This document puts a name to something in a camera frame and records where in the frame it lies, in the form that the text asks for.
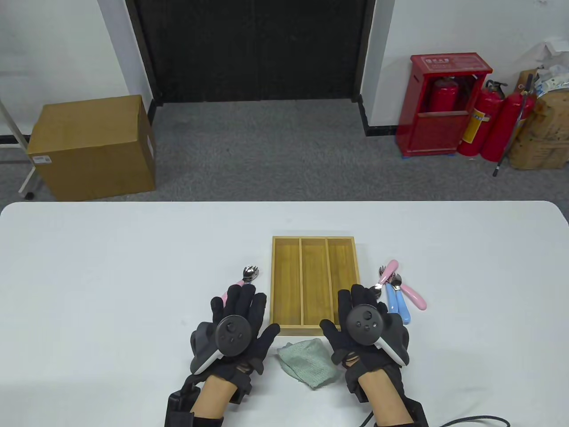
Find person's left hand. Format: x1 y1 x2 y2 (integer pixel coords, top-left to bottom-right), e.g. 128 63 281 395
210 283 281 393

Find person's right hand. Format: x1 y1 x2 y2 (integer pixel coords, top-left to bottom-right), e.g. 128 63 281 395
320 284 404 394

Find green fish scale cleaning cloth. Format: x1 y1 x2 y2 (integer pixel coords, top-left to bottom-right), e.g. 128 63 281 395
277 338 339 390

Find black white handheld controller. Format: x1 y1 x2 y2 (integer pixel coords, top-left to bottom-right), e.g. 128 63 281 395
190 315 252 375
345 304 410 366

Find person's left forearm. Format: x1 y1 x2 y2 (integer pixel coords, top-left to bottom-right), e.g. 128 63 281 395
189 375 239 427

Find wooden three-compartment tray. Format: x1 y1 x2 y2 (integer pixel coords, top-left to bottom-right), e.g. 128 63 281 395
270 236 361 336

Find red fire extinguisher cabinet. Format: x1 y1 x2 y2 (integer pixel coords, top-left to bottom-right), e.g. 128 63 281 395
396 53 493 157

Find brown cardboard box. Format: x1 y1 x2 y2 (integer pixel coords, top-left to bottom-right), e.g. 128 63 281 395
27 94 157 201

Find thin black stick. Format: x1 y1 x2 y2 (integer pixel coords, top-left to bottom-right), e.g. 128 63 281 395
493 73 534 177

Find red extinguisher yellow label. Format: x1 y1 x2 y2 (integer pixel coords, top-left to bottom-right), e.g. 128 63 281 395
458 80 508 157

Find black double door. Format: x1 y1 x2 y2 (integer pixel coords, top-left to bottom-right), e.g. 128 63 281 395
126 0 376 105

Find white stand with caster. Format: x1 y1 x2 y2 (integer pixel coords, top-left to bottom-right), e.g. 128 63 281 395
0 98 37 200

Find plain red fire extinguisher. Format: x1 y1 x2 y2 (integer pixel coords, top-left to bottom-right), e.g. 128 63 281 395
480 91 535 162

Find red extinguisher inside cabinet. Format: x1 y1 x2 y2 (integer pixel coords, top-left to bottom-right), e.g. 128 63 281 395
429 77 459 113

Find worn brown carton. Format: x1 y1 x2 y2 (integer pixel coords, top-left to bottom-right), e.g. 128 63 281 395
508 69 569 170

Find white plastic bags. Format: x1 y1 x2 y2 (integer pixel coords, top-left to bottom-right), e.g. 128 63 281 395
533 39 569 96

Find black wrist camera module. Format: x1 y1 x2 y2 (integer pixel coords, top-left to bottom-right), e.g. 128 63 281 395
345 377 369 403
231 378 254 405

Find black forearm strap box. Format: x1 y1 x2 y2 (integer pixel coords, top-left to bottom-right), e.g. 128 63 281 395
165 386 201 427
400 391 429 427

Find thin black cable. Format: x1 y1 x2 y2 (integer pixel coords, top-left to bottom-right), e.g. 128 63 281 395
359 410 512 427

